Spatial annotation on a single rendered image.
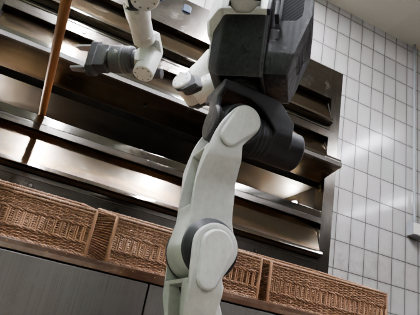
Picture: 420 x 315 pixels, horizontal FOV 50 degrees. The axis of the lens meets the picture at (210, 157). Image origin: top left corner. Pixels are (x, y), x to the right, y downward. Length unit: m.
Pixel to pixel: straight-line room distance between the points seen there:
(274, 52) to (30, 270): 0.90
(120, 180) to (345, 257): 1.26
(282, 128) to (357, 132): 1.60
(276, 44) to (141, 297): 0.84
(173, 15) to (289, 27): 1.26
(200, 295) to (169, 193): 1.10
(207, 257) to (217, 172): 0.22
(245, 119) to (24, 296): 0.76
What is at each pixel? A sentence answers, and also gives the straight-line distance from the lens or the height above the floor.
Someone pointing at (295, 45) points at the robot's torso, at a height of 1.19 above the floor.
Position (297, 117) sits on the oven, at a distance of 2.58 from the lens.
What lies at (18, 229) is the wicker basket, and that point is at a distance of 1.42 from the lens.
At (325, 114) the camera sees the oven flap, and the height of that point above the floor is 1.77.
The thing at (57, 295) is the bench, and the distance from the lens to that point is 1.37.
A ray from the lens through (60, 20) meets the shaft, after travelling 1.40.
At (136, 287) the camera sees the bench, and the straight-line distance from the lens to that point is 1.41.
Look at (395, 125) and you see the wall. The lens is 3.09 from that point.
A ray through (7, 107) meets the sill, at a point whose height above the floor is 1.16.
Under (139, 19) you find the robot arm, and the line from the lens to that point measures 1.31.
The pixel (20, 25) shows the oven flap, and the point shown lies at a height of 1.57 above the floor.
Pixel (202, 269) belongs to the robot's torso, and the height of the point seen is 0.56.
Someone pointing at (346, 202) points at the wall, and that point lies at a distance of 2.62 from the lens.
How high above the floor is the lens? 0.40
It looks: 23 degrees up
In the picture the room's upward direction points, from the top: 11 degrees clockwise
